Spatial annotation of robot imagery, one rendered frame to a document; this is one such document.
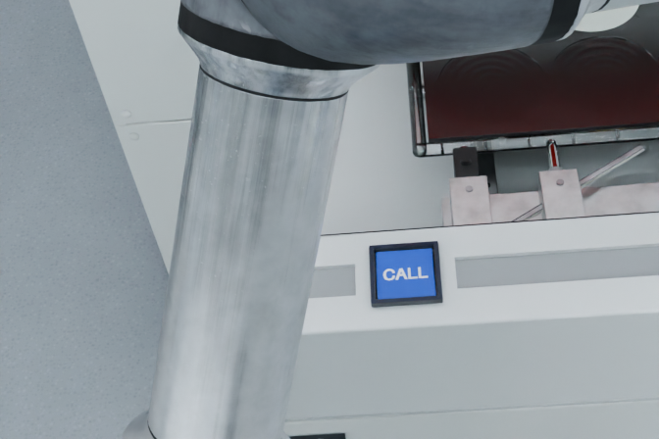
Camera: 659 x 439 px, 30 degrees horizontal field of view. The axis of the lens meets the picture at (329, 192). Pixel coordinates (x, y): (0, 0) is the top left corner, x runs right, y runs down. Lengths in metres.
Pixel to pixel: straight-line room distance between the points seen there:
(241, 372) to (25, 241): 1.62
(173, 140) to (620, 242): 0.89
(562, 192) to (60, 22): 1.76
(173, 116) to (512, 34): 1.19
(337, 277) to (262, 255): 0.30
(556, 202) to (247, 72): 0.50
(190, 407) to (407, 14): 0.31
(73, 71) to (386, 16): 2.07
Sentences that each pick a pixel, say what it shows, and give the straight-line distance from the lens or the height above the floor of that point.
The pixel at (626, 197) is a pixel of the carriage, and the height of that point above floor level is 0.88.
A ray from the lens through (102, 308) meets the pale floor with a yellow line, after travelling 2.20.
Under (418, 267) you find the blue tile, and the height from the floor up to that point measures 0.96.
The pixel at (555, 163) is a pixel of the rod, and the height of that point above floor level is 0.90.
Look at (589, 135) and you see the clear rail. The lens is 1.15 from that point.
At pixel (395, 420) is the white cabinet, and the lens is 1.09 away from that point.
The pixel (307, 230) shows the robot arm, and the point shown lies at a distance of 0.70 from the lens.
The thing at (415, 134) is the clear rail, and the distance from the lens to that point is 1.15.
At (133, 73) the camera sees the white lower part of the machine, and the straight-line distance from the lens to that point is 1.65.
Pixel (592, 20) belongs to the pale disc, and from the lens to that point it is 1.25.
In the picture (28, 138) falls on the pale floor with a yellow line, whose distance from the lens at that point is 2.49.
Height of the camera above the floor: 1.78
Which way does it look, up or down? 52 degrees down
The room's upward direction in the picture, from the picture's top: 9 degrees counter-clockwise
